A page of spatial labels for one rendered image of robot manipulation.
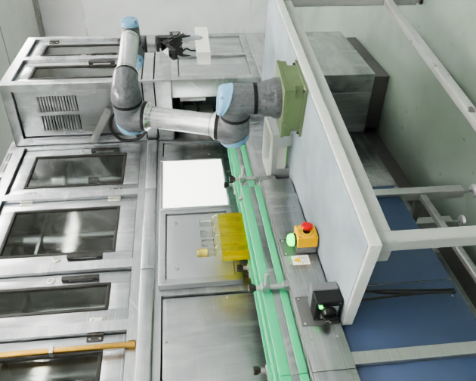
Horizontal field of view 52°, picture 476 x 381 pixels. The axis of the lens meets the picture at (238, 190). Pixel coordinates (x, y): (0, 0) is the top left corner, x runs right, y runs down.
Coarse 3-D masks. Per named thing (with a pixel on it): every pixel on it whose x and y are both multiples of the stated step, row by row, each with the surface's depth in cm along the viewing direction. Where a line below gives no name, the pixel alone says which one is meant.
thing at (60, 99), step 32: (32, 64) 281; (64, 64) 282; (96, 64) 282; (160, 64) 280; (32, 96) 262; (64, 96) 264; (96, 96) 266; (160, 96) 269; (32, 128) 273; (64, 128) 276
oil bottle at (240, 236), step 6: (216, 234) 195; (222, 234) 195; (228, 234) 195; (234, 234) 195; (240, 234) 195; (216, 240) 193; (222, 240) 192; (228, 240) 192; (234, 240) 192; (240, 240) 193
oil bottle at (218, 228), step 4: (220, 224) 200; (224, 224) 200; (228, 224) 200; (232, 224) 200; (236, 224) 200; (240, 224) 200; (216, 228) 198; (220, 228) 198; (224, 228) 198; (228, 228) 198; (232, 228) 198; (236, 228) 198; (240, 228) 198; (244, 228) 198; (212, 232) 198; (216, 232) 197; (220, 232) 197; (224, 232) 197; (212, 236) 199
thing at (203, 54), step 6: (198, 30) 233; (204, 30) 233; (204, 36) 229; (198, 42) 225; (204, 42) 225; (198, 48) 221; (204, 48) 221; (198, 54) 219; (204, 54) 219; (210, 54) 220; (198, 60) 221; (204, 60) 221; (210, 60) 222
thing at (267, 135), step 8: (264, 120) 211; (264, 128) 213; (264, 136) 216; (272, 136) 198; (264, 144) 218; (272, 144) 199; (264, 152) 221; (272, 152) 203; (264, 160) 220; (264, 168) 216
